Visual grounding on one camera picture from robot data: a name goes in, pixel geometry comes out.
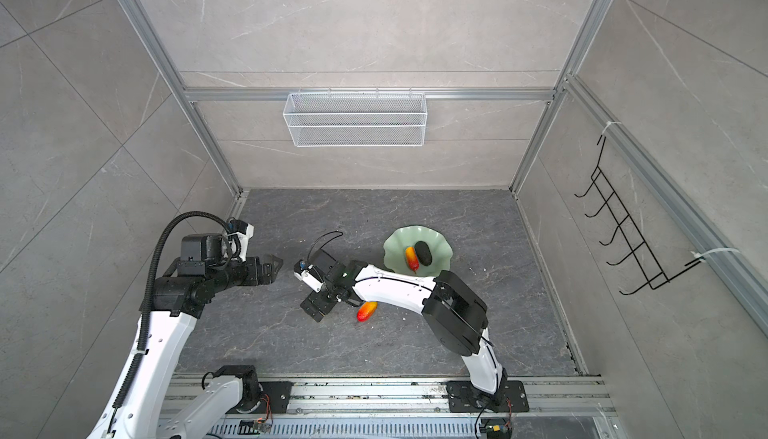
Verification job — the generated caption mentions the red yellow fake mango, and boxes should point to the red yellow fake mango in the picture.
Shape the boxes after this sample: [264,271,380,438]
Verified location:
[405,246,420,272]

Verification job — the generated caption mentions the dark fake avocado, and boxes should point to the dark fake avocado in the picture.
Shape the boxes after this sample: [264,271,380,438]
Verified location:
[414,241,433,266]

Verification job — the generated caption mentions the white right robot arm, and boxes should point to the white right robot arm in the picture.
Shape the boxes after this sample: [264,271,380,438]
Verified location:
[294,250,507,403]

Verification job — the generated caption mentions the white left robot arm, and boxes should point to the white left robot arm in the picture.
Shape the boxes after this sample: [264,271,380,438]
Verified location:
[90,232,283,438]

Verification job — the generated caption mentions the green wavy fruit bowl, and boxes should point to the green wavy fruit bowl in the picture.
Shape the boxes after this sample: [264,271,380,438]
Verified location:
[383,225,453,277]

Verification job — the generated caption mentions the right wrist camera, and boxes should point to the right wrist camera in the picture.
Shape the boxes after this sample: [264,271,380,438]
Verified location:
[294,259,323,293]

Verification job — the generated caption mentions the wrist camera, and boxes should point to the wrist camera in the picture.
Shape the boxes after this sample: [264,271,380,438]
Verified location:
[294,259,323,293]
[228,218,255,261]

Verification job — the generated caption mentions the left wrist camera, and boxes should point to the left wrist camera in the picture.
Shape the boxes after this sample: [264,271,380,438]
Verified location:
[228,218,255,261]

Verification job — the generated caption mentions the black corrugated cable hose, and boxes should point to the black corrugated cable hose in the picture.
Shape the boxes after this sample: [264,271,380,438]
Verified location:
[110,210,232,410]

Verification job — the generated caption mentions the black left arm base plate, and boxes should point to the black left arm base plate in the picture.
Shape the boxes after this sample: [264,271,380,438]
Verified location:
[231,381,294,417]

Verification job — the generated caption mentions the white wire mesh basket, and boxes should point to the white wire mesh basket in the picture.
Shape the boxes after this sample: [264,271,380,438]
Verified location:
[283,91,428,147]

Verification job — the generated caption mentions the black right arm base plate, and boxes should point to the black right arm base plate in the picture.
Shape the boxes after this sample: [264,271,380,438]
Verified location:
[446,379,530,413]

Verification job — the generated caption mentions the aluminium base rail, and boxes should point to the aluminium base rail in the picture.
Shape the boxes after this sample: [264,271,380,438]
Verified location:
[158,375,619,439]

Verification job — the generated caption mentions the black wire hook rack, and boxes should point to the black wire hook rack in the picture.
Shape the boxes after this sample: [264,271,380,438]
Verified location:
[573,136,705,296]

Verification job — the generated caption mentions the aluminium frame rail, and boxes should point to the aluminium frame rail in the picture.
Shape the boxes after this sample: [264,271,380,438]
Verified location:
[117,0,243,198]

